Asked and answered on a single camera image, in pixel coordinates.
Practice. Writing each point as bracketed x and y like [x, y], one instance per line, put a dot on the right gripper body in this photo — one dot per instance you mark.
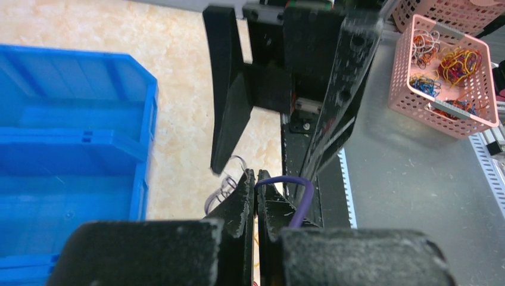
[293, 45]

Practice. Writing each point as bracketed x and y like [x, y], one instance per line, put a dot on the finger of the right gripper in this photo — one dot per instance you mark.
[358, 40]
[232, 102]

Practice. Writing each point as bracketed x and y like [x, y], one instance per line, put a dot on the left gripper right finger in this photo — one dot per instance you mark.
[288, 254]

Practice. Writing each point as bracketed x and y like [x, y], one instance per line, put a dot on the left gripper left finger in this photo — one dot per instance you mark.
[236, 254]

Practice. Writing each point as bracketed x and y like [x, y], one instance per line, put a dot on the pink perforated basket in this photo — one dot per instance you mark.
[443, 78]

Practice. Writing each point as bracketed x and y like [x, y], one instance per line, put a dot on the blue three-compartment bin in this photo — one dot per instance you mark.
[77, 129]

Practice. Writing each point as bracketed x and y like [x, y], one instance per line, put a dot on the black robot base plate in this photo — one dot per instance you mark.
[332, 205]

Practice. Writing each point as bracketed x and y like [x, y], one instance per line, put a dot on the white slotted cable duct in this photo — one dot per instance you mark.
[490, 169]

